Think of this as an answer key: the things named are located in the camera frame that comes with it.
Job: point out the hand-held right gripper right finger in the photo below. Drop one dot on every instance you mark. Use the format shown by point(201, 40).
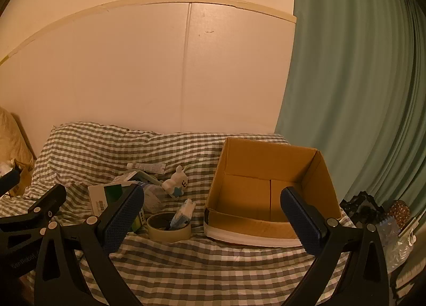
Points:
point(299, 222)

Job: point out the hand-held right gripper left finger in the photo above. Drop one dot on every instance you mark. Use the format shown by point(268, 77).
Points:
point(123, 219)

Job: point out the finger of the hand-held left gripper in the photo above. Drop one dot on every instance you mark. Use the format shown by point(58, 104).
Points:
point(50, 199)
point(9, 180)

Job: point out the green and white box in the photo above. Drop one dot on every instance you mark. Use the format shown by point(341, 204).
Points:
point(100, 196)

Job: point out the beige masking tape roll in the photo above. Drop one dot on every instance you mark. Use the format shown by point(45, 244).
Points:
point(156, 231)

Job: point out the white paper packet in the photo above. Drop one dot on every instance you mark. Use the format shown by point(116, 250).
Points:
point(126, 178)

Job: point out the printed paper receipt strip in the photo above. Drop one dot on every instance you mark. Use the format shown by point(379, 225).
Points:
point(149, 168)

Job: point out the blue and white packet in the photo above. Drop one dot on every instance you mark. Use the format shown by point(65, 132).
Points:
point(184, 212)

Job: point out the beige pillow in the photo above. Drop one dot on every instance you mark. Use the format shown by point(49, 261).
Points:
point(10, 139)

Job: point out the black crumpled object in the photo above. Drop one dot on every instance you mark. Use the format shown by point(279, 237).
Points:
point(361, 207)

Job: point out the grey checked blanket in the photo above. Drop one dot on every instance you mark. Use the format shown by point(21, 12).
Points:
point(186, 259)

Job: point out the clear patterned plastic bag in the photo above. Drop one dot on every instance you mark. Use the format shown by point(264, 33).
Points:
point(394, 242)

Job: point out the brown dotted object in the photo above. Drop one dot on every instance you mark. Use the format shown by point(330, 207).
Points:
point(397, 214)

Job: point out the teal curtain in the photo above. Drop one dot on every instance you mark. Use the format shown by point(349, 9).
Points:
point(349, 93)

